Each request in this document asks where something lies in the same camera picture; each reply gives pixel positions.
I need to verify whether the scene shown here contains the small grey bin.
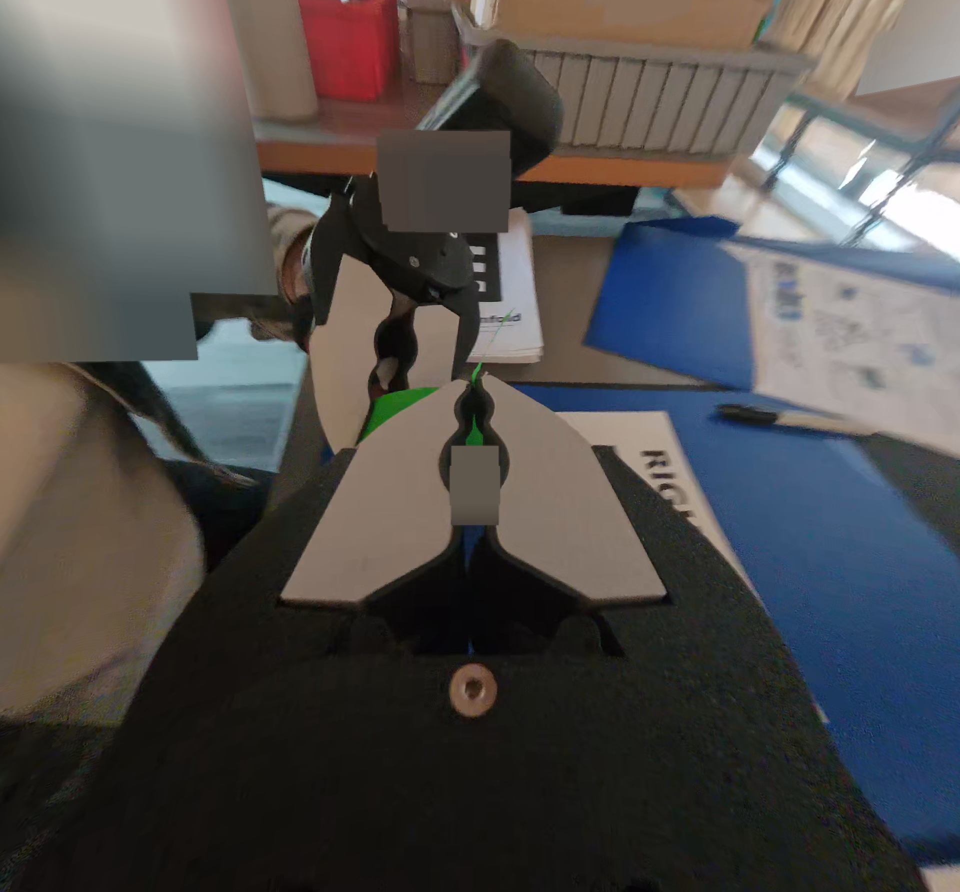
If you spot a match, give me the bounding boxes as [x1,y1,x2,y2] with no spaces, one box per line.
[405,0,462,87]

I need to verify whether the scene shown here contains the person's beige trousers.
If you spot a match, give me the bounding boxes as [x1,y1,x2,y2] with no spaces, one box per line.
[0,361,207,724]

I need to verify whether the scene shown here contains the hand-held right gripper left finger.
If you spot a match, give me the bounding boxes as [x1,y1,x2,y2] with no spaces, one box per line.
[279,379,471,606]

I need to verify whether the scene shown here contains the black marker pen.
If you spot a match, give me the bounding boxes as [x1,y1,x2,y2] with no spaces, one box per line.
[714,402,880,440]

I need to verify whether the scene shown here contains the grey desk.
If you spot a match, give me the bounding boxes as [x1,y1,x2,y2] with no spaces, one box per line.
[525,213,744,391]

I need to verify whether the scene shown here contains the wooden table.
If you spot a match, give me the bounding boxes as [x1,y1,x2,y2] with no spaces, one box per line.
[253,74,740,192]

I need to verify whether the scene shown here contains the tan cardboard box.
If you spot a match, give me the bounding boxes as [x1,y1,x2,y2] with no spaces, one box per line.
[765,0,927,102]

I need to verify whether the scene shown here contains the green tape roll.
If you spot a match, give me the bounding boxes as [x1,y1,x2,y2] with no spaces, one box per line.
[356,385,444,447]

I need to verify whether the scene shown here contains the stack of white papers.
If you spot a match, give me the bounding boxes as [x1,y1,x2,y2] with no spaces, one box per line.
[471,205,546,365]

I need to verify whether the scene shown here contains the red basket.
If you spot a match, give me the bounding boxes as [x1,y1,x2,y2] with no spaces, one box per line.
[285,0,402,104]

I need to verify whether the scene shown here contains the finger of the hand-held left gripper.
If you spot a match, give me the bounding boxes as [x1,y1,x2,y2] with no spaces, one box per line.
[309,254,419,457]
[411,295,481,388]

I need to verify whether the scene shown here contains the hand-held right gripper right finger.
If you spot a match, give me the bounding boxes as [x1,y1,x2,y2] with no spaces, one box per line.
[480,374,670,604]

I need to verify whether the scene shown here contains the white tag sheet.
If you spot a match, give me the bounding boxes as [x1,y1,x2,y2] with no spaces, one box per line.
[558,410,830,728]

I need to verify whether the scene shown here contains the grey plastic crate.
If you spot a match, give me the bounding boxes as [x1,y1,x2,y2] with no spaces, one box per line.
[448,3,819,158]

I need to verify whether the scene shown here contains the beige cylinder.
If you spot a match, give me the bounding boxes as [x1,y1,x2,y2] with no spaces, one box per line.
[213,0,320,122]

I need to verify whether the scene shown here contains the green tape strip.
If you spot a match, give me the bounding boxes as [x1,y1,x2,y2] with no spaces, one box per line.
[463,309,520,451]

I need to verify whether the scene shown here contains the printed instruction sheet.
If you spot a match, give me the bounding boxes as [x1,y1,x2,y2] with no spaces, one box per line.
[718,238,960,462]

